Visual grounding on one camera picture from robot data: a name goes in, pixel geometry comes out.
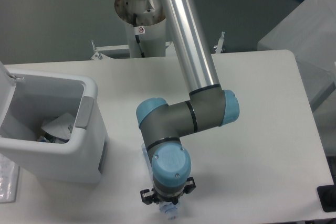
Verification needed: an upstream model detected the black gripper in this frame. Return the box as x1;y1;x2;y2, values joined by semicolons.
140;177;196;205

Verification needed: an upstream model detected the clear plastic water bottle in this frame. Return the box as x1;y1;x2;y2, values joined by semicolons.
141;143;180;221

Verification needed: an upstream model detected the white plastic wrapper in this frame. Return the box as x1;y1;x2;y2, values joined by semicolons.
41;112;75;140

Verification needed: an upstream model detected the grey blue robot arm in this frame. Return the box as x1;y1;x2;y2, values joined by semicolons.
114;0;239;205

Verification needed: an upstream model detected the trash pile inside can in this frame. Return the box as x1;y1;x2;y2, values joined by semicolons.
36;133;69;144

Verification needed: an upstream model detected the white trash can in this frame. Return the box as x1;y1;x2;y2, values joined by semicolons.
1;66;107;183

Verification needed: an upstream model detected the black device at edge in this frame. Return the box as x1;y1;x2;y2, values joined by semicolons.
317;185;335;212

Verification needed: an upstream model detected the paper sheet in sleeve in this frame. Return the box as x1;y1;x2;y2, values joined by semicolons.
1;154;20;204

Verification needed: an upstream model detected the grey cabinet at right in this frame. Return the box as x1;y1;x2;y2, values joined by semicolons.
257;0;335;156

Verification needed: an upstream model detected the white pedestal base bracket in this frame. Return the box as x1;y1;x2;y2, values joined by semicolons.
91;31;226;60

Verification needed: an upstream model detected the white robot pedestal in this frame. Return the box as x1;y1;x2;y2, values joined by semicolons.
114;0;166;58

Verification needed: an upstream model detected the black cable on pedestal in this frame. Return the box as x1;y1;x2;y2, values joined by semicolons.
132;13;146;58

